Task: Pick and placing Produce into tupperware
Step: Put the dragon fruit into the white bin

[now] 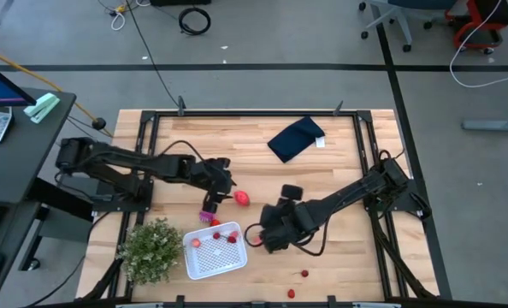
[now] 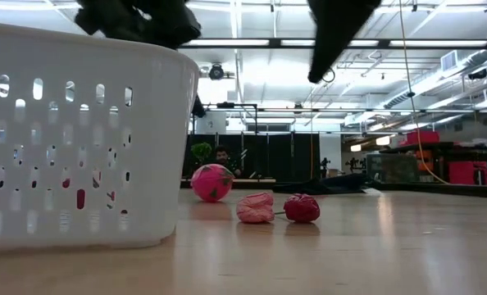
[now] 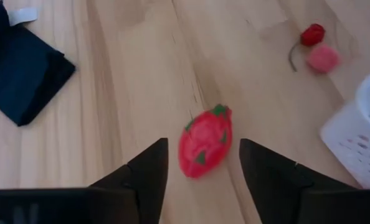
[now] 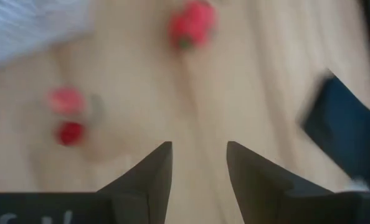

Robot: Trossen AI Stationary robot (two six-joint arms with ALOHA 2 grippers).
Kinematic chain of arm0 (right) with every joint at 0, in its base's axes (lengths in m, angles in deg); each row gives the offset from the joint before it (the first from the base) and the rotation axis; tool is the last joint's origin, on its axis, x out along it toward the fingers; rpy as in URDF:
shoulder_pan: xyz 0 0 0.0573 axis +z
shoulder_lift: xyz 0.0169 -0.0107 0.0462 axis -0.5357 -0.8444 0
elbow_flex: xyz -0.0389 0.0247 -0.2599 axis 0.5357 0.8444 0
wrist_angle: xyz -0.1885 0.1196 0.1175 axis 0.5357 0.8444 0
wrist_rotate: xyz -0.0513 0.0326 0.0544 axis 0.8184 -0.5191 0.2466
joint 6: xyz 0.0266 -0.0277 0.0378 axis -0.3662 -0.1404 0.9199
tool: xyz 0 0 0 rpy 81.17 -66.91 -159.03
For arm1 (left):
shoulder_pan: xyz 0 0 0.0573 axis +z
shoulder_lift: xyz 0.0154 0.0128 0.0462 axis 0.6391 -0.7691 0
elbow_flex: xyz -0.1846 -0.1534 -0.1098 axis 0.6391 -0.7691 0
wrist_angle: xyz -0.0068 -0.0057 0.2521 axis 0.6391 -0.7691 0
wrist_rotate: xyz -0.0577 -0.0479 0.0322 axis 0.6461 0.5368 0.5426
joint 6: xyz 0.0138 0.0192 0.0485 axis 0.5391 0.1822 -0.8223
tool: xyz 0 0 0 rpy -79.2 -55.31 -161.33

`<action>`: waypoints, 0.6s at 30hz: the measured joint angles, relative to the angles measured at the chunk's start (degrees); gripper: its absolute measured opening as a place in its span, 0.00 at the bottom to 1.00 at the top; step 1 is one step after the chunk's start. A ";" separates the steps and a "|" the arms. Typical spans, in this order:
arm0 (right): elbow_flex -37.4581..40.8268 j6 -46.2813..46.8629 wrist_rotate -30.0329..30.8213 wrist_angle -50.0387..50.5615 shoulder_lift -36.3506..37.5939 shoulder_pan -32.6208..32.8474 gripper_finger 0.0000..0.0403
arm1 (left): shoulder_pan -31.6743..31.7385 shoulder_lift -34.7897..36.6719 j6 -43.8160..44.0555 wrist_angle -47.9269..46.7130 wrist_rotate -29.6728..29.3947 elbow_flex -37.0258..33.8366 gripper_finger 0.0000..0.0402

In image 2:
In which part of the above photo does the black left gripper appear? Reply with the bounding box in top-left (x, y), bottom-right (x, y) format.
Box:
top-left (74, 0), bottom-right (203, 51)

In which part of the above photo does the pink dragon fruit toy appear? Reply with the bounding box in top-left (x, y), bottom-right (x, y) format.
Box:
top-left (190, 163), bottom-right (234, 203)

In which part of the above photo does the dark red fruit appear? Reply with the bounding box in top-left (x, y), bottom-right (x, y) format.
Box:
top-left (274, 193), bottom-right (321, 225)

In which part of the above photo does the light pink sock ball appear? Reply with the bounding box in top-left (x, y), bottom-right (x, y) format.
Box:
top-left (235, 192), bottom-right (276, 225)

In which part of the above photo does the black partition curtain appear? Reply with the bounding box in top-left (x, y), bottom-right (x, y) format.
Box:
top-left (181, 132), bottom-right (322, 183)

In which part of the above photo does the red storage bin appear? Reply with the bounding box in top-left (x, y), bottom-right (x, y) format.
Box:
top-left (398, 130), bottom-right (441, 148)

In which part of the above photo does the small green potted plant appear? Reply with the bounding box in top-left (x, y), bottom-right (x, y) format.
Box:
top-left (190, 141), bottom-right (213, 166)

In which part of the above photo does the white perforated plastic basket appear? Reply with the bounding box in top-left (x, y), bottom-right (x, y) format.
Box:
top-left (0, 20), bottom-right (201, 252)

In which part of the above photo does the person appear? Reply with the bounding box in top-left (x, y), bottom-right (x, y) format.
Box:
top-left (207, 144), bottom-right (244, 179)

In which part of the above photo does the red crate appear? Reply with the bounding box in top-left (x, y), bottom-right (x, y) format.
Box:
top-left (448, 160), bottom-right (487, 186)

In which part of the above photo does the yellow hanging cable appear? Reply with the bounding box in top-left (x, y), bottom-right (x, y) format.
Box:
top-left (398, 0), bottom-right (452, 186)

